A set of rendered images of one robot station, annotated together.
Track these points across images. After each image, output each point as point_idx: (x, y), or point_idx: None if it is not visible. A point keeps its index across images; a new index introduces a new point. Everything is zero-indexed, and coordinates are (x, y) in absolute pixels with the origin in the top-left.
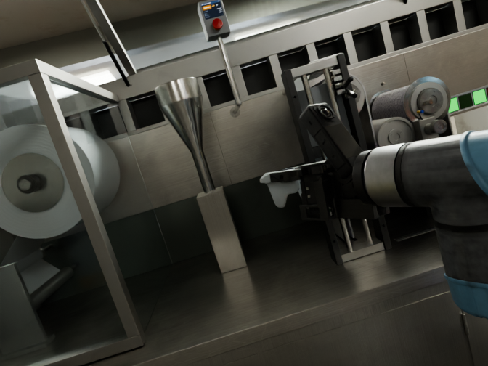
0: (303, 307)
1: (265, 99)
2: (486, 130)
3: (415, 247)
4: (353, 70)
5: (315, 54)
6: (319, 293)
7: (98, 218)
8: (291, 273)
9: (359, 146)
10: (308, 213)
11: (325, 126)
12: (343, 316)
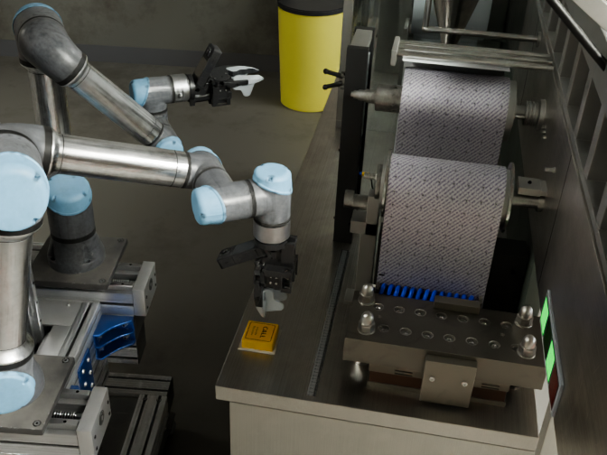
0: (298, 181)
1: (544, 52)
2: (144, 81)
3: (315, 248)
4: (559, 109)
5: (567, 40)
6: (308, 190)
7: (345, 35)
8: (360, 191)
9: (200, 75)
10: (508, 231)
11: (202, 56)
12: None
